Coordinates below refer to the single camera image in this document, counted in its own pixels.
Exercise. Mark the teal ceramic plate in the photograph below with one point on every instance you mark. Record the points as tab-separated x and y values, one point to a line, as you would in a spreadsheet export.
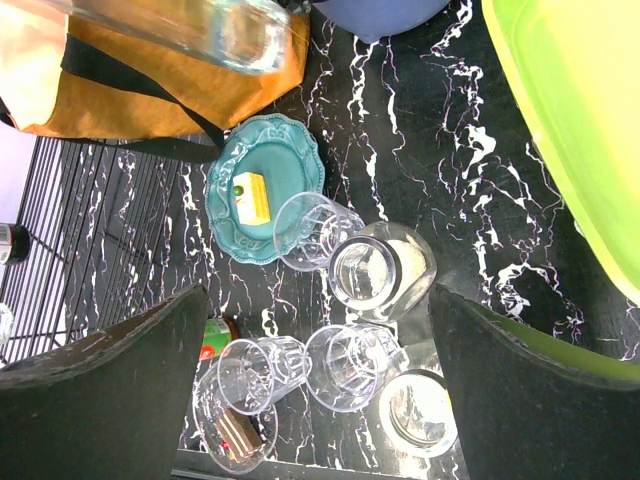
280	149

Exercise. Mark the glass jar front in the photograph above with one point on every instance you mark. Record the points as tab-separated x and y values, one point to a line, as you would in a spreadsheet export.
416	414

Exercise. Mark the clear glass tumbler middle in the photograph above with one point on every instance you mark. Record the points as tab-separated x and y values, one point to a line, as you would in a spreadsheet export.
346	365

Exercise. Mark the chocolate cake slice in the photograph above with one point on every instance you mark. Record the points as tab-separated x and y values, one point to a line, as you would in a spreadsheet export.
239	434

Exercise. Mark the orange canvas tote bag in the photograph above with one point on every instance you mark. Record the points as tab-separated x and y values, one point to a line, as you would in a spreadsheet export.
70	78

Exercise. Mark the yellow cake slice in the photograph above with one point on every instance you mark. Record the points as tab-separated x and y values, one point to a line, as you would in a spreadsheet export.
250	199

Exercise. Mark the clear bottle black cap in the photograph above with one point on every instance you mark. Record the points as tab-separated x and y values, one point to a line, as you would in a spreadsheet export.
15	244

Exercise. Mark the black wire dish rack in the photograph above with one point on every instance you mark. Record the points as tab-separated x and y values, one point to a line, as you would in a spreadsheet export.
112	233

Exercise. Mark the lime green plastic tub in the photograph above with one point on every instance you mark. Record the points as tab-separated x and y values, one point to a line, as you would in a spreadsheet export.
573	69

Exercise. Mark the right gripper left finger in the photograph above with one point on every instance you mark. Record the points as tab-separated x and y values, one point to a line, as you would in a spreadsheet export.
109	406

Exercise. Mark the clear glass bowl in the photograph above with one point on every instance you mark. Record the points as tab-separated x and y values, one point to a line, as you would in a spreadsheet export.
208	405

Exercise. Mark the clear glass tumbler left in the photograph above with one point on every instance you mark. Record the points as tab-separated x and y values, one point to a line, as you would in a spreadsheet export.
254	374

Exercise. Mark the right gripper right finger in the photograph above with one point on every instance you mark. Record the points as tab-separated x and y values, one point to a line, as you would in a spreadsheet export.
530	406

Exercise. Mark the clear glass tumbler rear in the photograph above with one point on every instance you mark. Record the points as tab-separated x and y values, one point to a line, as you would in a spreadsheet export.
309	227

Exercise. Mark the clear glass tumbler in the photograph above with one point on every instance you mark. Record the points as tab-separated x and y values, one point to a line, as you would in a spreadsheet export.
346	365
309	227
254	374

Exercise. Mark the glass jar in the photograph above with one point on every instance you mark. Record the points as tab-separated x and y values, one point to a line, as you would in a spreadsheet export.
416	414
382	271

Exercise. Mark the trash bin with black liner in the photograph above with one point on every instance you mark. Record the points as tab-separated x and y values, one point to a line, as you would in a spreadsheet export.
370	20

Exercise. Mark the red sauce bottle yellow cap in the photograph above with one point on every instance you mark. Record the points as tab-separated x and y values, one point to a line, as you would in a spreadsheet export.
217	334

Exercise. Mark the glass jar rear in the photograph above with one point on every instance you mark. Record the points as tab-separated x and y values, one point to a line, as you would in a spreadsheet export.
382	271

